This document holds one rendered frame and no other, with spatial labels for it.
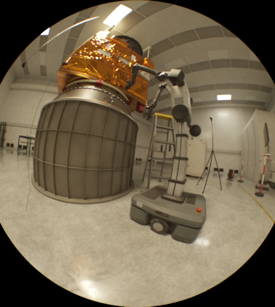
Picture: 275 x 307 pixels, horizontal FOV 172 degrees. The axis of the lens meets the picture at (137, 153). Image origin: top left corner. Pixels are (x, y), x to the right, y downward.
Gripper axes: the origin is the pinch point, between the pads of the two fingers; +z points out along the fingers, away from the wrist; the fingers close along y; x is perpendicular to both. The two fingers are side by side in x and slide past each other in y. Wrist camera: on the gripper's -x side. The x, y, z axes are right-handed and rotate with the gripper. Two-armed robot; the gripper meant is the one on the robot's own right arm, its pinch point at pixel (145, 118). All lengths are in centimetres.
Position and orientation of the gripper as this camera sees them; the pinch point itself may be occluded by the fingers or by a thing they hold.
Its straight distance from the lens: 141.8
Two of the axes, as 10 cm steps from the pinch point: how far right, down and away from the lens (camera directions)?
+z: -4.9, 8.2, 2.9
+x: 6.1, 5.6, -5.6
